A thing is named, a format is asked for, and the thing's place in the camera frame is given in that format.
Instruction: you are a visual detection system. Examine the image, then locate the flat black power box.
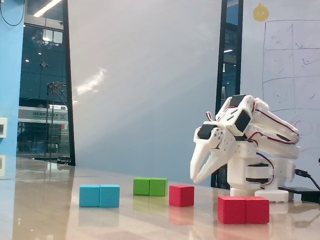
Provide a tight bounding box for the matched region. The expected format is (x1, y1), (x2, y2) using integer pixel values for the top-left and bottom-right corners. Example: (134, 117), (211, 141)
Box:
(278, 186), (320, 203)

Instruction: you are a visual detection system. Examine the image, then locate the black double window frame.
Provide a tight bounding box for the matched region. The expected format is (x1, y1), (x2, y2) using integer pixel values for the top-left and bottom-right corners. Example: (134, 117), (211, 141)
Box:
(210, 0), (245, 188)

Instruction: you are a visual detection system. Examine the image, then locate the long blue block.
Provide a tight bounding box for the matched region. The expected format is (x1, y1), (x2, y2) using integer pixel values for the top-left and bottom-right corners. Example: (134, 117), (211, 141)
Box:
(79, 184), (121, 208)

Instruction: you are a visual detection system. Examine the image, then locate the thin black hanging cable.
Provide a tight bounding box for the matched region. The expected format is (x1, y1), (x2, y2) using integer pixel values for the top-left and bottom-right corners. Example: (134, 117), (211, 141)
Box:
(0, 0), (27, 26)

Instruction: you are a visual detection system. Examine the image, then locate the ceiling light strip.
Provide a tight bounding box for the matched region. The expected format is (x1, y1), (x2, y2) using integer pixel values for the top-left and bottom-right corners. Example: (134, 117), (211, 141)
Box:
(33, 0), (63, 18)

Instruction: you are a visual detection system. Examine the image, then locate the white wall socket box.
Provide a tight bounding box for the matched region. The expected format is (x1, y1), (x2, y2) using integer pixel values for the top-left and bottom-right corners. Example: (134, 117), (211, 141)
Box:
(0, 117), (8, 138)

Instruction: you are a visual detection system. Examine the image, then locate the yellow round sticker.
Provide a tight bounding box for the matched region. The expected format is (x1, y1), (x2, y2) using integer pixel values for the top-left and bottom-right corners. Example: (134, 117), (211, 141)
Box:
(252, 2), (270, 22)

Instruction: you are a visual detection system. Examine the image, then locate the long red block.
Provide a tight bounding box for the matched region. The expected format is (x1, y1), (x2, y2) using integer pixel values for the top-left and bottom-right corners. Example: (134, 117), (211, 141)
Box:
(217, 195), (270, 225)

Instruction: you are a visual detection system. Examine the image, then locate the long green block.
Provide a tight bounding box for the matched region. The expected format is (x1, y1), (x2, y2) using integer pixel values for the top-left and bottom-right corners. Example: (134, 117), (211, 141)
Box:
(132, 177), (169, 197)

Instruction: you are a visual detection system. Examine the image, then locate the black plug cable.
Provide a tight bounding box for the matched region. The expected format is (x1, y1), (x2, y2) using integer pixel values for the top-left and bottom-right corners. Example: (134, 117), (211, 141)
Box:
(294, 168), (320, 192)

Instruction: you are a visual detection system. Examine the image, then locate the whiteboard with marker drawings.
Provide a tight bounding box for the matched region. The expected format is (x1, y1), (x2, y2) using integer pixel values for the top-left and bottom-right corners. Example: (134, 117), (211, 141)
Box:
(241, 0), (320, 201)

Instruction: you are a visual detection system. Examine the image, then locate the slim black window post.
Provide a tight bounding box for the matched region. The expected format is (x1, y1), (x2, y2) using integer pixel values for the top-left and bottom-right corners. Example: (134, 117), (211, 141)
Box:
(61, 0), (76, 167)

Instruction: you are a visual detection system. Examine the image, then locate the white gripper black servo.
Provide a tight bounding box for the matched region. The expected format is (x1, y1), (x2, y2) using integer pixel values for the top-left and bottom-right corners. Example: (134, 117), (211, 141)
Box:
(189, 121), (236, 185)

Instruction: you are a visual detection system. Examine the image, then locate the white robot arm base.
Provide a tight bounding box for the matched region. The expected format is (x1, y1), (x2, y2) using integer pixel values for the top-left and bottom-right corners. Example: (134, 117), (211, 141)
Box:
(229, 158), (296, 204)

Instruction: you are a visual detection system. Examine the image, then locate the small red cube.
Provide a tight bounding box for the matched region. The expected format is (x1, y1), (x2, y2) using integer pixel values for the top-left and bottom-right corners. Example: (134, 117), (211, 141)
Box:
(168, 184), (195, 208)

